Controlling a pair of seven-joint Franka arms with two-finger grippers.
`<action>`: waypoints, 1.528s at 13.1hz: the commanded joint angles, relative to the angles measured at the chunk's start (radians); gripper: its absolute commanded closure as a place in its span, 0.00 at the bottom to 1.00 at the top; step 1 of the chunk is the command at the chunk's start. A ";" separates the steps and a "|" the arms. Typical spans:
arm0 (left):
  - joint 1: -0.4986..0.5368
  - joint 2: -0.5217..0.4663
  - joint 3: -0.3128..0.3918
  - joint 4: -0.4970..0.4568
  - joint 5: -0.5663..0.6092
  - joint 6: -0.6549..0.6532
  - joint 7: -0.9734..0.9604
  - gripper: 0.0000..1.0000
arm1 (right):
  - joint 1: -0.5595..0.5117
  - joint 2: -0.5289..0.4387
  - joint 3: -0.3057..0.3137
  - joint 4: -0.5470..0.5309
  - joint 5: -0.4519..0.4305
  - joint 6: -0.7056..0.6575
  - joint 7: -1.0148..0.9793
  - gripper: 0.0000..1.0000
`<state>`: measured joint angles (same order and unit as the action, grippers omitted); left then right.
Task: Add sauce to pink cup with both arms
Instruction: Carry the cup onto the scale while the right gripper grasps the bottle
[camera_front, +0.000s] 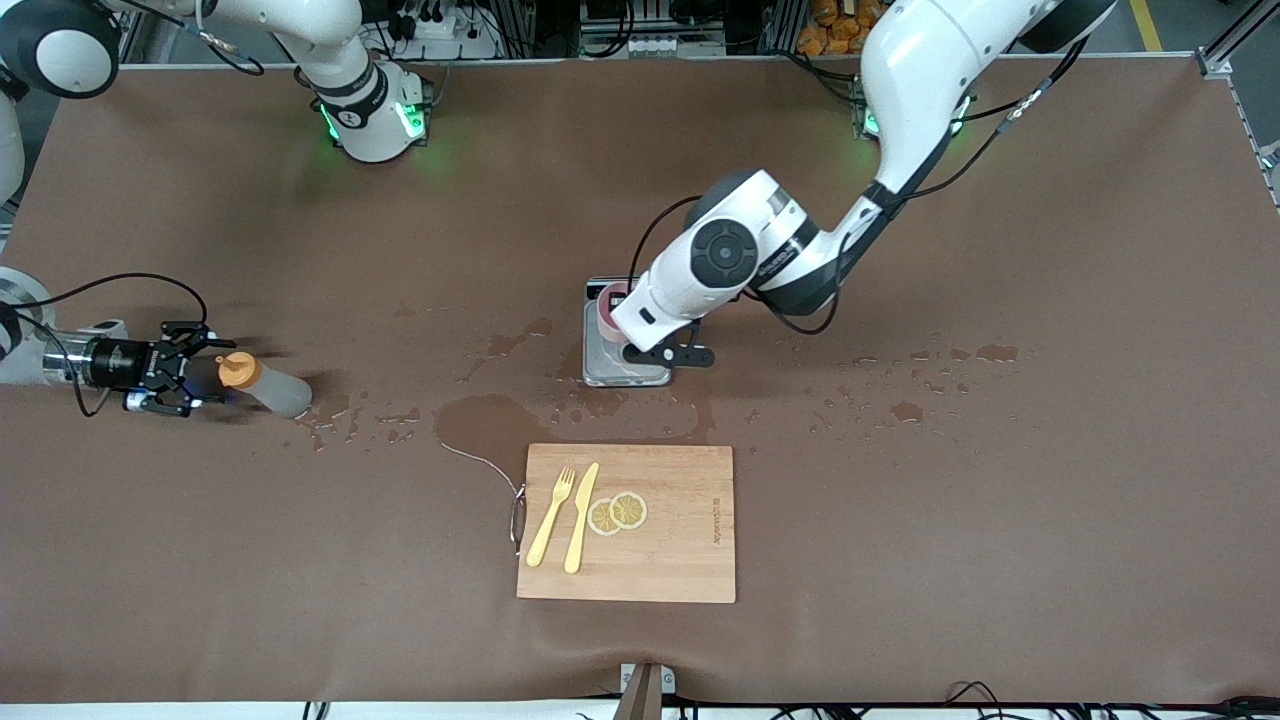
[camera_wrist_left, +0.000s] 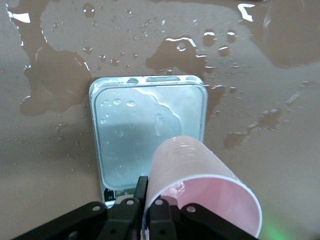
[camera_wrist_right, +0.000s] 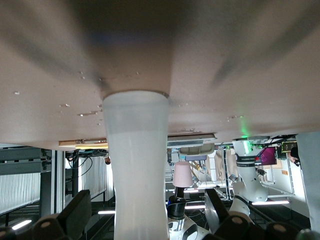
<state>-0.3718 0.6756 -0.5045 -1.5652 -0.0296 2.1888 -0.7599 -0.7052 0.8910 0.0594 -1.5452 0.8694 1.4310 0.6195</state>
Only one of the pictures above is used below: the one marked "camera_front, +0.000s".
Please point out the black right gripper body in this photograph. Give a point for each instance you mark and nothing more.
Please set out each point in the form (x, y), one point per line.
(117, 364)

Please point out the sauce bottle with orange cap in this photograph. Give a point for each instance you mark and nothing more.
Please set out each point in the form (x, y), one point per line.
(270, 388)

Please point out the pink plastic cup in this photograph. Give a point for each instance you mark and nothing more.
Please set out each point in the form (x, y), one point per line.
(610, 315)

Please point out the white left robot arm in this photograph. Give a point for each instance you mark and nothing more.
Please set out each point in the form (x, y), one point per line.
(920, 90)

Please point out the white power strip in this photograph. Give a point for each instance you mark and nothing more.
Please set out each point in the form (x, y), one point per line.
(440, 30)

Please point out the yellow plastic fork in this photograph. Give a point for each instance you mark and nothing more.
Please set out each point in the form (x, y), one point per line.
(547, 525)

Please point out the silver digital kitchen scale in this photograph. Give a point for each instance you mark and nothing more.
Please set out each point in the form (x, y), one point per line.
(600, 365)

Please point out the yellow plastic knife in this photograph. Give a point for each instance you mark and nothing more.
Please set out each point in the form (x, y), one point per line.
(579, 520)

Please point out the lemon slice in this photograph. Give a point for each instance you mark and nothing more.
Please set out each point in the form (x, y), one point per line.
(602, 518)
(630, 510)

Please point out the wooden cutting board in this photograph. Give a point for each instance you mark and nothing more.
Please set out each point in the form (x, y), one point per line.
(680, 540)

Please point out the orange snack bags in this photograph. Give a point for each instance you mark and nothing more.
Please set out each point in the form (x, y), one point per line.
(835, 30)

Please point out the metal table edge bracket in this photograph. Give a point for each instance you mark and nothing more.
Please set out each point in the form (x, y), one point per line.
(645, 690)

